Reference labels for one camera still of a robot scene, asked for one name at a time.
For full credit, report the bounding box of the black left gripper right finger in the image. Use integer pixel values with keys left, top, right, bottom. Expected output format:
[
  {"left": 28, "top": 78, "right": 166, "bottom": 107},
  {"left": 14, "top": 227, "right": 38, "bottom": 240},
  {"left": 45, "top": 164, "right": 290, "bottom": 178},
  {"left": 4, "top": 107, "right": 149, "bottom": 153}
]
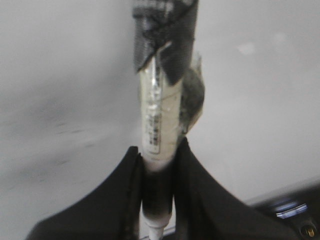
[{"left": 173, "top": 138, "right": 298, "bottom": 240}]

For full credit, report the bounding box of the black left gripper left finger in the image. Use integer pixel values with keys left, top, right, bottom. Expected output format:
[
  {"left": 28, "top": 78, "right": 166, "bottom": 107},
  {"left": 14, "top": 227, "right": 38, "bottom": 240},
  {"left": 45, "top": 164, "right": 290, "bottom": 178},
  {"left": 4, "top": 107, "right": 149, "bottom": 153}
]
[{"left": 26, "top": 146, "right": 143, "bottom": 240}]

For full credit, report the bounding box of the black device with blue light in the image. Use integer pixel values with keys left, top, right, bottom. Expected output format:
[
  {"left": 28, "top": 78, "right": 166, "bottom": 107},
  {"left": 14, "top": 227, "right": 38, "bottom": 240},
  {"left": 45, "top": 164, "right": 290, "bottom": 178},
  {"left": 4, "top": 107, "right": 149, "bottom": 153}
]
[{"left": 247, "top": 182, "right": 320, "bottom": 240}]

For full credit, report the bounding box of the white whiteboard with aluminium frame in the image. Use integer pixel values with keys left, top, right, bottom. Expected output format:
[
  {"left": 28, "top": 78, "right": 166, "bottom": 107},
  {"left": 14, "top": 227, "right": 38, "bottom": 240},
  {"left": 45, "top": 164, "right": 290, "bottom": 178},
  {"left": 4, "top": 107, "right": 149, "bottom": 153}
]
[{"left": 0, "top": 0, "right": 320, "bottom": 240}]

